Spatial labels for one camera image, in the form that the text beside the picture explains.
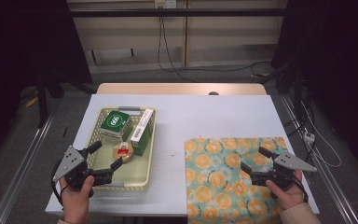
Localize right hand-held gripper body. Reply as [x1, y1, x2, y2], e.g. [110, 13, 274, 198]
[250, 151, 318, 189]

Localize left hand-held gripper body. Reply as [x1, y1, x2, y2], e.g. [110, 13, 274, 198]
[51, 145, 115, 189]

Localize small red object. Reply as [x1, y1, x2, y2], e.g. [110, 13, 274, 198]
[112, 141, 135, 163]

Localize pale yellow plastic basket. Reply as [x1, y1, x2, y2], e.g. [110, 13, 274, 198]
[86, 106, 158, 192]

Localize square green box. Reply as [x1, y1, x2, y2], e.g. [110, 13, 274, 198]
[99, 109, 134, 143]

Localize orange slice print cloth bag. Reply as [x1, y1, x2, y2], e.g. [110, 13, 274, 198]
[184, 136, 289, 224]

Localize long green and white box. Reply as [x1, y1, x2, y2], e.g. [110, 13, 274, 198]
[130, 108, 155, 157]

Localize person's right hand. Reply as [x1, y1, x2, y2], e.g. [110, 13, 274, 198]
[265, 170, 306, 211]

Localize person's left hand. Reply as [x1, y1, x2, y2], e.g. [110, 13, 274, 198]
[59, 175, 95, 224]

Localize white power strip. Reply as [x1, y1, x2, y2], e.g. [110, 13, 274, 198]
[303, 131, 316, 145]

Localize black metal stand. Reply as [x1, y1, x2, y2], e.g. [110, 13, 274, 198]
[35, 72, 63, 129]

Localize white table mat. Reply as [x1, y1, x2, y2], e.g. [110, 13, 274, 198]
[45, 93, 321, 217]

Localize black curtain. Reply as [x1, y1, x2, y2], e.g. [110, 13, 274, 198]
[270, 0, 358, 179]
[0, 0, 93, 164]

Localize black horizontal bar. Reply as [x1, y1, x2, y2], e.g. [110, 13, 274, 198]
[69, 8, 287, 19]

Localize right hand-held gripper black cable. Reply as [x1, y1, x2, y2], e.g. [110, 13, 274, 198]
[293, 176, 310, 203]

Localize hand-held gripper black cable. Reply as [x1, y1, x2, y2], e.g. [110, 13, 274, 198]
[50, 160, 65, 207]
[293, 176, 310, 203]

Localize left hand-held gripper black cable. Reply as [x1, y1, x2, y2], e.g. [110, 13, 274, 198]
[50, 160, 65, 207]

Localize aluminium frame rail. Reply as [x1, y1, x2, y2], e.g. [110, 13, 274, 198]
[279, 94, 358, 224]
[0, 111, 58, 224]

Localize white cable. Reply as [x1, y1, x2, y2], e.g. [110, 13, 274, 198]
[300, 102, 343, 169]

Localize hanging black cable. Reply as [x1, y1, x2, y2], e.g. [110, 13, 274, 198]
[157, 15, 200, 83]

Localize beige wooden post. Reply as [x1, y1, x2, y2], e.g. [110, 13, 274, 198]
[184, 0, 189, 68]

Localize white wall outlet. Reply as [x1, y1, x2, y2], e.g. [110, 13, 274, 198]
[154, 0, 177, 9]

